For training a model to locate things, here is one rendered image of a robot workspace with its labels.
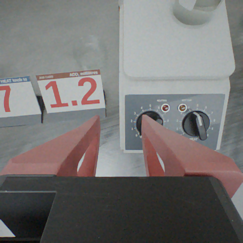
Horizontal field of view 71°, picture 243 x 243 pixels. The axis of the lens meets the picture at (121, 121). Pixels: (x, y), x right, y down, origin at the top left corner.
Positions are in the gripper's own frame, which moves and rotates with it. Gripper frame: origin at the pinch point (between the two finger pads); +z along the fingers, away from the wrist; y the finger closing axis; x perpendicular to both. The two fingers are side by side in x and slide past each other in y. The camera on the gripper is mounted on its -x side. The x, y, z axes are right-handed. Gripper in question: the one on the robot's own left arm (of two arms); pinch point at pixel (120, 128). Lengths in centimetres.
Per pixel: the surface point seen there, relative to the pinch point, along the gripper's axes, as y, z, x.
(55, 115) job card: 10.0, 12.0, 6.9
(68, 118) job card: 8.1, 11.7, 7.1
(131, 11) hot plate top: -1.2, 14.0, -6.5
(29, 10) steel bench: 16.9, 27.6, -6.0
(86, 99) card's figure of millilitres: 5.1, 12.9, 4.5
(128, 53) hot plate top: -0.9, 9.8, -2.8
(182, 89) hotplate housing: -7.1, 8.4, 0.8
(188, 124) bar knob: -8.2, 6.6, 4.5
